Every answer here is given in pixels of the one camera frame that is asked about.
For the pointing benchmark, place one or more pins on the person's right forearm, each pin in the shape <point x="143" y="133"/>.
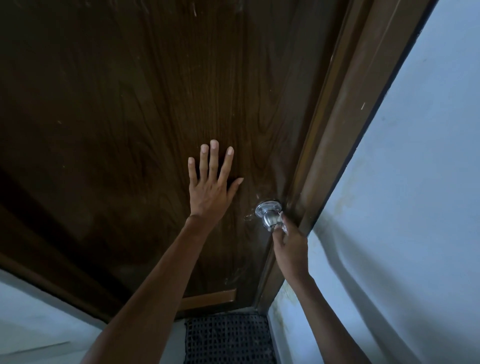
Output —
<point x="328" y="322"/>

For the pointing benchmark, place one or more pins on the person's right hand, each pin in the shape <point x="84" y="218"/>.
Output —
<point x="291" y="252"/>

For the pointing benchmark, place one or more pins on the silver round door knob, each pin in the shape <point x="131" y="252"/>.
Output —
<point x="267" y="214"/>

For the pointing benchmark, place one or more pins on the black woven floor mat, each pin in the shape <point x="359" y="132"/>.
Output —
<point x="229" y="339"/>

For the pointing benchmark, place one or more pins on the person's left middle finger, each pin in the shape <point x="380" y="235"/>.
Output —
<point x="213" y="159"/>

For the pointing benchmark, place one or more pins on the brown wooden door frame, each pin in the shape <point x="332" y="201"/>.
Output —
<point x="337" y="142"/>

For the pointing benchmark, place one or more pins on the person's left thumb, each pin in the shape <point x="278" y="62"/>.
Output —
<point x="235" y="185"/>

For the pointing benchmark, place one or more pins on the person's left little finger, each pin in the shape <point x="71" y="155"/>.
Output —
<point x="192" y="171"/>

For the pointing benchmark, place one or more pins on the person's left forearm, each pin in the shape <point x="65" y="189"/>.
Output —
<point x="150" y="296"/>

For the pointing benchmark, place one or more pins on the white cloth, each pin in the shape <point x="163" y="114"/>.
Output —
<point x="282" y="225"/>

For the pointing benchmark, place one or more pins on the dark brown wooden door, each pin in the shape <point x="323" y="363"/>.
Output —
<point x="150" y="131"/>

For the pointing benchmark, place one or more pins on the person's right thumb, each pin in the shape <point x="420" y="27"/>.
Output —
<point x="288" y="223"/>

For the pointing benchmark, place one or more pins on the person's left hand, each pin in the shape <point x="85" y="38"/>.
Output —
<point x="207" y="191"/>

